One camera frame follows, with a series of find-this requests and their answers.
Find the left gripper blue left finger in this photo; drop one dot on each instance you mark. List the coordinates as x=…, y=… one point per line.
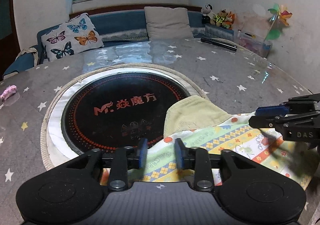
x=123, y=160

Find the blue sofa bench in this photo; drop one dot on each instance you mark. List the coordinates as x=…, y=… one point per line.
x=116, y=28

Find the black remote control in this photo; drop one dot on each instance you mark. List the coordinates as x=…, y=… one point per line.
x=219, y=43

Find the small pink toy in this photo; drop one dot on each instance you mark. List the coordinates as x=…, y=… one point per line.
x=8, y=92

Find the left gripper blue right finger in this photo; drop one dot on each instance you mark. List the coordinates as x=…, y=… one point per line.
x=197, y=160

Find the beige cushion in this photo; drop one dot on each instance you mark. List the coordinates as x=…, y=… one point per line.
x=167, y=23

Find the orange and green plush toys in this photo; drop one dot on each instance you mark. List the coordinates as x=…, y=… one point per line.
x=223, y=19

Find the panda plush toy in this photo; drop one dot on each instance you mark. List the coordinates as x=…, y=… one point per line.
x=207, y=14

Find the round black induction hotplate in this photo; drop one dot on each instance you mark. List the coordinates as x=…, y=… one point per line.
x=109, y=108

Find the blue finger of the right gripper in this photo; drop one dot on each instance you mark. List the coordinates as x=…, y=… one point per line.
x=259, y=122
x=269, y=111

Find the colourful patterned children's garment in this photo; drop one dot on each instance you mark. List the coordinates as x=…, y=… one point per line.
x=201, y=124

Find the clear plastic toy box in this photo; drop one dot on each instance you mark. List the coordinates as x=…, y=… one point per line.
x=252, y=42

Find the butterfly print pillow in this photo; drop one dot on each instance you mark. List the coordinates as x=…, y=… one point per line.
x=72, y=37

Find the colourful paper pinwheel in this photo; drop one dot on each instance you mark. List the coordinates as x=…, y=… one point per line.
x=278, y=21

